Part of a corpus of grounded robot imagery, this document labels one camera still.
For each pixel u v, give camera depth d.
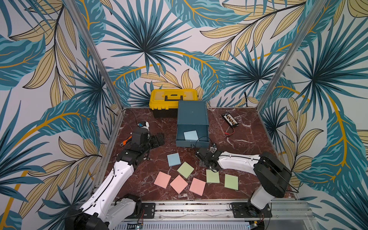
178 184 0.82
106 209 0.42
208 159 0.68
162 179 0.84
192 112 0.88
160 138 0.70
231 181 0.84
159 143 0.70
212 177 0.83
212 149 0.82
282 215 0.74
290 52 0.86
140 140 0.57
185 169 0.89
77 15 0.70
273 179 0.45
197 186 0.82
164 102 1.00
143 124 0.69
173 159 0.91
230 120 1.10
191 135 0.84
